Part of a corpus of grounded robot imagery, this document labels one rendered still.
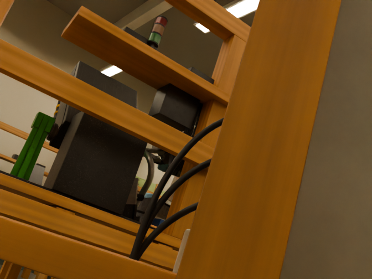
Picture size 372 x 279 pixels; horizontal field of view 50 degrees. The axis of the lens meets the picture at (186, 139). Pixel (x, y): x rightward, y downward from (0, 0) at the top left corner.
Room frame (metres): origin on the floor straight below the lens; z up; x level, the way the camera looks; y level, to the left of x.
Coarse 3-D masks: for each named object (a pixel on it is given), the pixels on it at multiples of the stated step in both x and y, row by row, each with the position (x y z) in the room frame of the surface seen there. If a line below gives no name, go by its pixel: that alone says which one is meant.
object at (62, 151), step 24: (72, 120) 1.66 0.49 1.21; (96, 120) 1.55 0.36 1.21; (72, 144) 1.52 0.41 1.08; (96, 144) 1.56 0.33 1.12; (120, 144) 1.60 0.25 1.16; (144, 144) 1.65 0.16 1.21; (72, 168) 1.54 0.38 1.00; (96, 168) 1.58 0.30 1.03; (120, 168) 1.62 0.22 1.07; (72, 192) 1.55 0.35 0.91; (96, 192) 1.59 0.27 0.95; (120, 192) 1.64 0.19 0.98
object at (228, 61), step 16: (0, 0) 1.22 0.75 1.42; (0, 16) 1.23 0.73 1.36; (224, 48) 1.68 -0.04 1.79; (240, 48) 1.66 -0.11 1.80; (224, 64) 1.64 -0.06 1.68; (224, 80) 1.64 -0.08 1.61; (208, 112) 1.65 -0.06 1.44; (224, 112) 1.67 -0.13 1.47; (208, 144) 1.65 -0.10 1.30; (192, 176) 1.64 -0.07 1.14; (176, 192) 1.70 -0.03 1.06; (192, 192) 1.65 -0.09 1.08; (176, 208) 1.66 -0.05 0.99; (176, 224) 1.64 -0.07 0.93
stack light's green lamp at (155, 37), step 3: (153, 33) 1.50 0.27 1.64; (156, 33) 1.50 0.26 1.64; (150, 36) 1.50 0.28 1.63; (153, 36) 1.50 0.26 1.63; (156, 36) 1.50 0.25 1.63; (159, 36) 1.50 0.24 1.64; (150, 39) 1.50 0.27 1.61; (153, 39) 1.50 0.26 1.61; (156, 39) 1.50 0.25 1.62; (159, 39) 1.51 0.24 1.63; (150, 42) 1.51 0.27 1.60; (153, 42) 1.50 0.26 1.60; (156, 42) 1.50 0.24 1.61; (159, 42) 1.52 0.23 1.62; (156, 45) 1.52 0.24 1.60
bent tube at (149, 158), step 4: (148, 148) 1.89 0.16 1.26; (144, 152) 1.90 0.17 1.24; (148, 152) 1.89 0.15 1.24; (148, 156) 1.87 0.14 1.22; (148, 160) 1.86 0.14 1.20; (152, 160) 1.86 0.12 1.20; (148, 164) 1.85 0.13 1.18; (152, 164) 1.85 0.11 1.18; (148, 168) 1.85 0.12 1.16; (152, 168) 1.84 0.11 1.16; (148, 172) 1.85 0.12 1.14; (152, 172) 1.85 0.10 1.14; (148, 176) 1.85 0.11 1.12; (152, 176) 1.85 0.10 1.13; (148, 180) 1.86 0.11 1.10; (152, 180) 1.87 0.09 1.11; (144, 184) 1.88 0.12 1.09; (148, 184) 1.87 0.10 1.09; (144, 188) 1.89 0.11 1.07; (148, 188) 1.90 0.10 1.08; (140, 192) 1.92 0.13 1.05; (144, 192) 1.91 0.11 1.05; (136, 200) 1.96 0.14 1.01
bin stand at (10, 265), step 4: (4, 264) 2.36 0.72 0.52; (8, 264) 2.36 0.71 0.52; (12, 264) 2.18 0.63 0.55; (4, 268) 2.36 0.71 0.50; (8, 268) 2.22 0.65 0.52; (12, 268) 2.18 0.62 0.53; (16, 268) 2.19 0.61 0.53; (20, 268) 2.20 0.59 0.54; (0, 272) 2.37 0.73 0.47; (4, 272) 2.36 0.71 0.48; (8, 272) 2.18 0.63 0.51; (12, 272) 2.18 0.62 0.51; (16, 272) 2.19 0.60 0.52; (0, 276) 2.36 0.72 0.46; (4, 276) 2.37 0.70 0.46; (8, 276) 2.18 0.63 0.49; (12, 276) 2.19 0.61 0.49; (16, 276) 2.20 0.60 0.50
